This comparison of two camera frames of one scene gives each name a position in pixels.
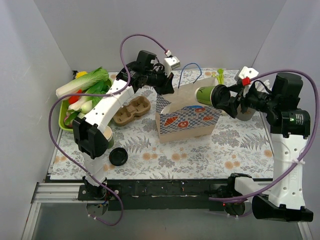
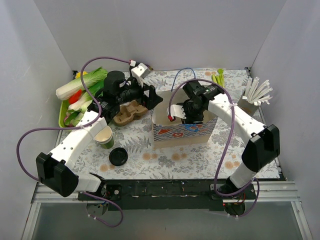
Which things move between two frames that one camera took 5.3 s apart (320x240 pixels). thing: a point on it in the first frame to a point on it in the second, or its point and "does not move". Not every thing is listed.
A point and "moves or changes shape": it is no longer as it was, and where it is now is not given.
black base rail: [161, 195] does not move
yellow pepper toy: [81, 73] does not move
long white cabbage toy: [100, 74] does not move
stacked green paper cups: [108, 134] does not move
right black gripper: [236, 100] to [193, 117]
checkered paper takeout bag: [180, 116] moves or changes shape
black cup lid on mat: [118, 156] does not move
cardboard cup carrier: [137, 106] does not move
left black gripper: [161, 81] to [146, 95]
